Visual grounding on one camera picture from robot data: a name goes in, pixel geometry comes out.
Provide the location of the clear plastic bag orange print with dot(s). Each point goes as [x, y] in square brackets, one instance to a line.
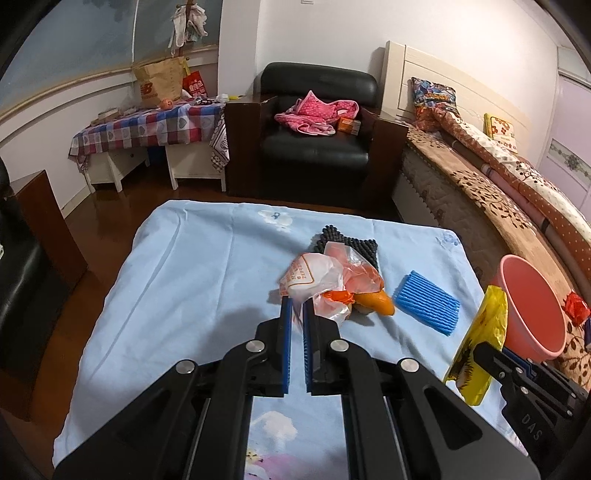
[314, 272]

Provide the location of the pink plastic bucket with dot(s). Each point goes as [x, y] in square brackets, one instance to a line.
[531, 304]

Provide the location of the cartoon print pillow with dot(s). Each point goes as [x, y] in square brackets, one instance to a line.
[431, 97]

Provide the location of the small orange box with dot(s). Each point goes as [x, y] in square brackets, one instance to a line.
[348, 125]

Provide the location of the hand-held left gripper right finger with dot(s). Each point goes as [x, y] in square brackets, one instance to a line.
[307, 341]

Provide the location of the pink dotted garment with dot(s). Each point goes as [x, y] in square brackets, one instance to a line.
[314, 110]

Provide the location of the brown leaf pattern blanket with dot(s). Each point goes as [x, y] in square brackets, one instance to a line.
[471, 184]

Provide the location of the blue tissue pack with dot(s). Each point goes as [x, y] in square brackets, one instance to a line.
[587, 332]

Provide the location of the orange peel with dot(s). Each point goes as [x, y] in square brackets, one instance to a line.
[376, 302]

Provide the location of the red dotted floral quilt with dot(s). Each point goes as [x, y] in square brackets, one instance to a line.
[521, 175]

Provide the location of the small orange fruit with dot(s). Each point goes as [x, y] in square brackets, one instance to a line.
[166, 104]

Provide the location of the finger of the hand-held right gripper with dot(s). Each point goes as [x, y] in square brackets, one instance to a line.
[554, 381]
[512, 376]

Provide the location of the light blue floral tablecloth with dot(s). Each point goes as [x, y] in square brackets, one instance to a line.
[194, 286]

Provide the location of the yellow plastic bag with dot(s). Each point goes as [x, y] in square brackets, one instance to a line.
[485, 323]

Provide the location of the red paper bag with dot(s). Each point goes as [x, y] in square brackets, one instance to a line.
[194, 84]

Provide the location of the white side table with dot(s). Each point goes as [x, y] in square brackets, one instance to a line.
[194, 161]

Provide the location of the checkered tablecloth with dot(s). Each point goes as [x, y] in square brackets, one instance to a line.
[138, 127]

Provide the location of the yellow floral pillow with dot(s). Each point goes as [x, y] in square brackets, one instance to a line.
[501, 131]

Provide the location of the red plastic bag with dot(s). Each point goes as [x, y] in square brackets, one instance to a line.
[577, 309]

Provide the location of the hanging white clothes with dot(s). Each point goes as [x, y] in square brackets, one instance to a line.
[187, 23]

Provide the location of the black foam net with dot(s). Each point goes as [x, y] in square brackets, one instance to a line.
[360, 249]

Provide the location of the cream wooden bed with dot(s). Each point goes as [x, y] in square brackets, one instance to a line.
[397, 64]

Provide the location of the blue foam net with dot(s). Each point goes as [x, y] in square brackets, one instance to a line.
[427, 302]

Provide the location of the brown paper bag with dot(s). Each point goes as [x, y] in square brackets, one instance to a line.
[157, 83]

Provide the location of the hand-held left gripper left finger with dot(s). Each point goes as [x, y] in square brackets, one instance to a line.
[286, 337]

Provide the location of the lilac sliding door wardrobe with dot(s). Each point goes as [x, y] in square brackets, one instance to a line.
[572, 138]

